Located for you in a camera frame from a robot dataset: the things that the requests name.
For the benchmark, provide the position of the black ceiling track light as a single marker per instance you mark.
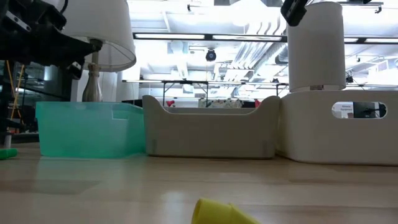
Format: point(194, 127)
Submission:
point(378, 10)

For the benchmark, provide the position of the green translucent plastic bin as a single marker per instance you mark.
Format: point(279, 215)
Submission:
point(90, 133)

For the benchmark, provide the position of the red object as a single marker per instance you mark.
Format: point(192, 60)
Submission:
point(170, 103)

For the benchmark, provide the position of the black linear ceiling light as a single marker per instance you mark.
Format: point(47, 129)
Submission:
point(161, 36)

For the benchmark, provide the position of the white-shade lamp, silver base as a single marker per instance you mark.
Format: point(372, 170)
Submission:
point(109, 31)

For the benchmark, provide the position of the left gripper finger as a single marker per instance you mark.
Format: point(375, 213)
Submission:
point(77, 49)

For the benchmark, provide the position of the white paper towel roll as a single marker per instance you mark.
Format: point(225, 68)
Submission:
point(317, 46)

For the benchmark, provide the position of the black folding table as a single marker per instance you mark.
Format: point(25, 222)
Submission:
point(186, 82)

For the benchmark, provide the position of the green crayon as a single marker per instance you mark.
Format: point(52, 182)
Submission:
point(7, 154)

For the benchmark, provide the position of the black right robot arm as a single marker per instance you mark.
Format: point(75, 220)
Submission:
point(293, 11)

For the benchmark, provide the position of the yellow crayon piece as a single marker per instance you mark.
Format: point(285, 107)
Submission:
point(217, 213)

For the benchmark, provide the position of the grey plastic bin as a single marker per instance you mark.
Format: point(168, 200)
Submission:
point(211, 137)

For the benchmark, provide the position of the white plastic bin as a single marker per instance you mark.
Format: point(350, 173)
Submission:
point(311, 137)

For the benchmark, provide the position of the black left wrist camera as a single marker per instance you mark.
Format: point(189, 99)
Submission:
point(40, 15)

